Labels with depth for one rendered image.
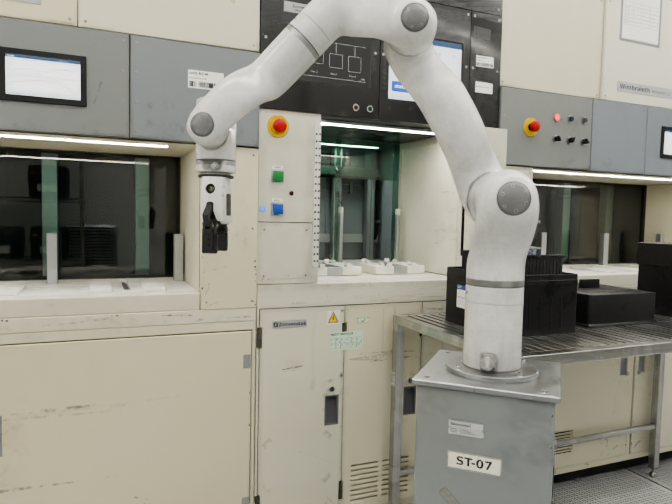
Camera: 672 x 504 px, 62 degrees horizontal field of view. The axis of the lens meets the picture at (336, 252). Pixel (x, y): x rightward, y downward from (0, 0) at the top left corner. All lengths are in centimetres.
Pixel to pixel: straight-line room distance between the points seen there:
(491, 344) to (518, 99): 120
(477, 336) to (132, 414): 100
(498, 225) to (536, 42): 129
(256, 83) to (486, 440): 83
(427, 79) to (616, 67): 146
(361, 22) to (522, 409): 81
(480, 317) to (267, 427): 88
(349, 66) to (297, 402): 108
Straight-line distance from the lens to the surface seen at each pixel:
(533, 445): 118
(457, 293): 176
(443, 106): 119
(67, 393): 172
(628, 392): 274
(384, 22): 117
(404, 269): 215
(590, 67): 250
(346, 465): 200
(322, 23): 122
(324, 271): 201
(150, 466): 181
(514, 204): 112
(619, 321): 198
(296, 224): 176
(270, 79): 120
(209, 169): 121
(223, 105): 114
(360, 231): 283
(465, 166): 124
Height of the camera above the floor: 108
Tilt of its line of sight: 4 degrees down
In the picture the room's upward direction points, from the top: 1 degrees clockwise
